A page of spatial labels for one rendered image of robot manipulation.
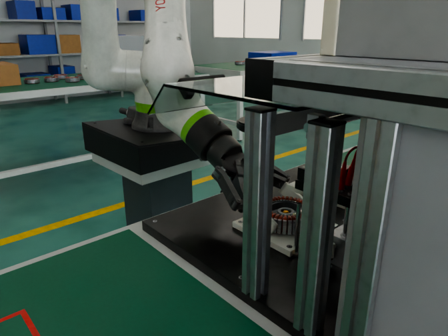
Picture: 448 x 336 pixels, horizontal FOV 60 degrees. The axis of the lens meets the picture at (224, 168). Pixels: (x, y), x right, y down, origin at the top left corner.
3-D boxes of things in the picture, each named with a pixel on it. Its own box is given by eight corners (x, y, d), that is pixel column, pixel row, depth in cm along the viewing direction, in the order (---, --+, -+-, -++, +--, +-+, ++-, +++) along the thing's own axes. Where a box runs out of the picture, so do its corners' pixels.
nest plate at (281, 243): (232, 227, 79) (232, 221, 78) (281, 205, 88) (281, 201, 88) (290, 257, 68) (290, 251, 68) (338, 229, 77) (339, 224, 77)
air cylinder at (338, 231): (323, 260, 67) (327, 232, 65) (347, 245, 72) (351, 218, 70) (350, 273, 64) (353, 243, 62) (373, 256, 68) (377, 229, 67)
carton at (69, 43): (51, 52, 642) (48, 35, 633) (72, 51, 664) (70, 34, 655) (59, 53, 614) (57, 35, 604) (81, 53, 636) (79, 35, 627)
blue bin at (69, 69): (50, 83, 653) (47, 65, 643) (67, 82, 672) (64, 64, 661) (60, 86, 625) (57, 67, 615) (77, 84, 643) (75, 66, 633)
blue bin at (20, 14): (9, 19, 590) (5, 1, 582) (28, 20, 608) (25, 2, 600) (17, 19, 562) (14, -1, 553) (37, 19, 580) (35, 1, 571)
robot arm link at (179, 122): (186, 94, 98) (151, 119, 95) (177, 60, 87) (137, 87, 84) (222, 129, 93) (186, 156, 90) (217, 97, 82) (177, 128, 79)
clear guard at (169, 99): (147, 115, 68) (145, 80, 66) (245, 99, 83) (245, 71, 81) (293, 158, 45) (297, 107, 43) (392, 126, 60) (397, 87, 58)
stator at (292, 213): (245, 224, 77) (246, 207, 76) (277, 205, 85) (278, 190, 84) (295, 243, 70) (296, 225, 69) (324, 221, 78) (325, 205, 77)
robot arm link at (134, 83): (127, 106, 135) (127, 49, 129) (172, 108, 138) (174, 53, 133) (126, 113, 123) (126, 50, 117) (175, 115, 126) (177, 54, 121)
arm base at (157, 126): (106, 119, 140) (106, 103, 138) (141, 117, 150) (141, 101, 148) (148, 135, 123) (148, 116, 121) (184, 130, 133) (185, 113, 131)
